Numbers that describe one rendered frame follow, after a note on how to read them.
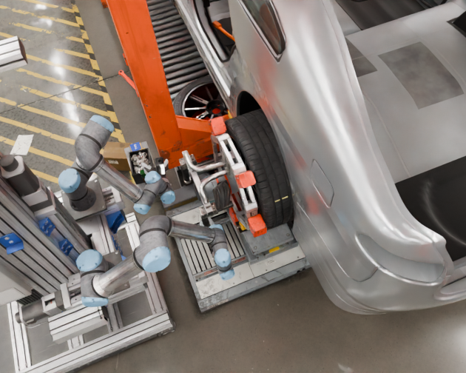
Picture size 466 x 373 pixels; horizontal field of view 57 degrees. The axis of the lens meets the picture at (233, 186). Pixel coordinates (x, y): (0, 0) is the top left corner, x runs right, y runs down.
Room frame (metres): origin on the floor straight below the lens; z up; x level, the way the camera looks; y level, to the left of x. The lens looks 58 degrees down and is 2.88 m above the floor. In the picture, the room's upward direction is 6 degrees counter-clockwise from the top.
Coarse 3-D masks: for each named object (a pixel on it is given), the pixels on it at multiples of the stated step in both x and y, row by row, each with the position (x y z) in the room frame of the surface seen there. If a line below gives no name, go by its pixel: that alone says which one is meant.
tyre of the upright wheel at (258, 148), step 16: (256, 112) 1.55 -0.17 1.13; (240, 128) 1.42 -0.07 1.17; (256, 128) 1.40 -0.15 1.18; (240, 144) 1.32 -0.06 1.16; (256, 144) 1.30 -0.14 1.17; (272, 144) 1.30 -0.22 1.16; (256, 160) 1.22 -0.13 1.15; (272, 160) 1.22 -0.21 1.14; (256, 176) 1.15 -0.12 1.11; (272, 176) 1.15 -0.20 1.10; (272, 192) 1.09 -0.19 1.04; (288, 192) 1.10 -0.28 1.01; (272, 208) 1.05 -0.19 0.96; (288, 208) 1.06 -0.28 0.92; (272, 224) 1.03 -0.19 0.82
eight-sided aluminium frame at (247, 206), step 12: (216, 144) 1.53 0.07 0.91; (228, 144) 1.39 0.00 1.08; (216, 156) 1.53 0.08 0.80; (228, 156) 1.29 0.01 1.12; (240, 168) 1.21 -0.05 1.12; (240, 192) 1.12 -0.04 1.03; (252, 192) 1.12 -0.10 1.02; (240, 204) 1.29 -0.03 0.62; (252, 204) 1.08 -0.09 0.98; (240, 216) 1.19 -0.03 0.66
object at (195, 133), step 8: (184, 120) 1.83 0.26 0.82; (192, 120) 1.86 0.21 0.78; (200, 120) 1.88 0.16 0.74; (224, 120) 1.91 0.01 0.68; (184, 128) 1.74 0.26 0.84; (192, 128) 1.77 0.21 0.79; (200, 128) 1.80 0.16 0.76; (208, 128) 1.82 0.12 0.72; (184, 136) 1.74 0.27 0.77; (192, 136) 1.75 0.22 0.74; (200, 136) 1.76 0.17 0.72; (208, 136) 1.78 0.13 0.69; (184, 144) 1.73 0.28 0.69; (192, 144) 1.74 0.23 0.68; (200, 144) 1.74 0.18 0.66; (208, 144) 1.75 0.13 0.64; (192, 152) 1.72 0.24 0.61; (200, 152) 1.74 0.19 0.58; (208, 152) 1.75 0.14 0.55
